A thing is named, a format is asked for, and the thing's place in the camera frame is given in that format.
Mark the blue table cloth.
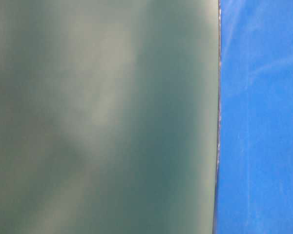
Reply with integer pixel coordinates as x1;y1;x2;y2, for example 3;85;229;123
213;0;293;234

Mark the dark green backdrop board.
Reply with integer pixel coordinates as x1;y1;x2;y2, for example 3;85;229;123
0;0;218;234

